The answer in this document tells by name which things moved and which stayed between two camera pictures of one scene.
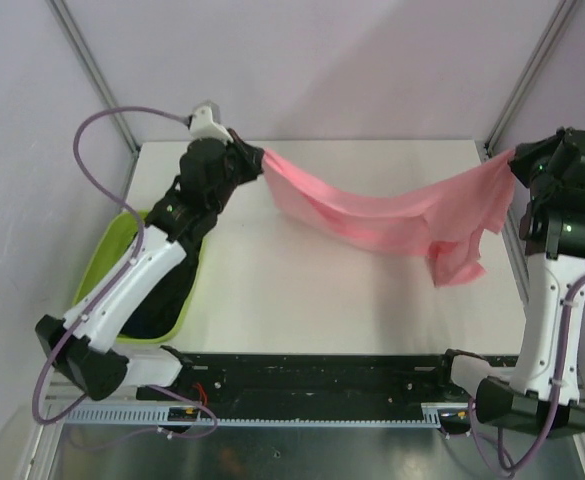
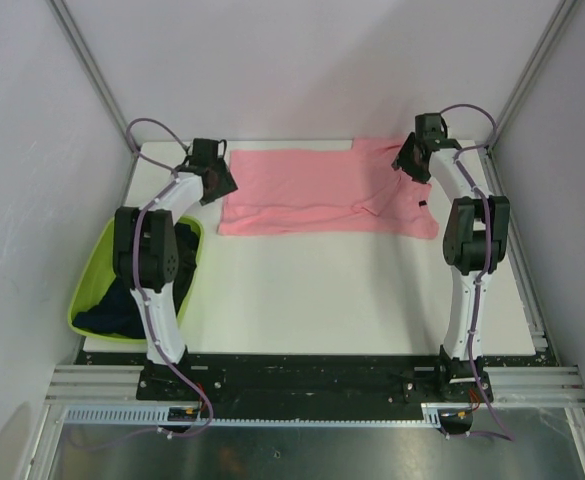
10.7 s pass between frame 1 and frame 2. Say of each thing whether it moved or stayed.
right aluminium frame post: stayed
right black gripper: moved
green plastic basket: stayed
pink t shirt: moved
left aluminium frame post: stayed
